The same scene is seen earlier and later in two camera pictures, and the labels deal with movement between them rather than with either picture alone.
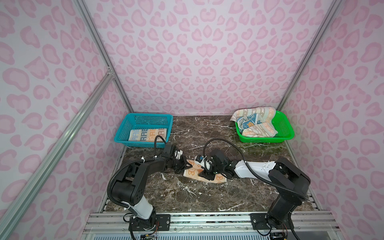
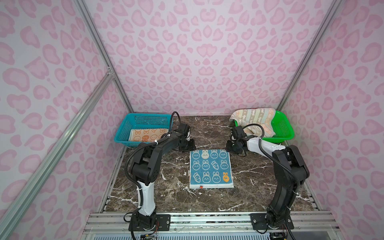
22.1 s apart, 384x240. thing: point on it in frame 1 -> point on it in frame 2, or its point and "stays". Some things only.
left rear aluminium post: [103, 50] stays
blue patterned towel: [245, 121] -> [210, 169]
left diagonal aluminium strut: [9, 212] stays
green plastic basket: [284, 125] stays
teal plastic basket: [143, 121] stays
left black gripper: [184, 165] -> [192, 146]
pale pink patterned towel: [265, 129] stays
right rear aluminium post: [328, 26] stays
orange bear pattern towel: [194, 172] -> [146, 135]
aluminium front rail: [316, 225] stays
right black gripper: [206, 173] -> [228, 147]
